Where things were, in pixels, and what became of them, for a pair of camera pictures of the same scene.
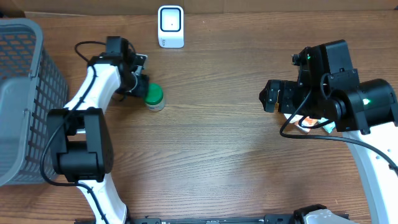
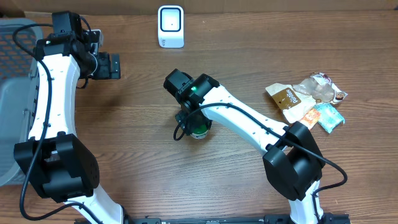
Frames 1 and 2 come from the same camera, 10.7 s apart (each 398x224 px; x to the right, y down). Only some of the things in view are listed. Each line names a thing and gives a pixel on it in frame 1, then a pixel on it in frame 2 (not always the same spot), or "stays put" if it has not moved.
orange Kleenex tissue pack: (306, 122) stays put
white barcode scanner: (171, 27) stays put
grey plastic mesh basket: (32, 83) stays put
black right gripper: (283, 91) -> (189, 122)
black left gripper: (145, 81) -> (106, 72)
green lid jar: (154, 99) -> (200, 132)
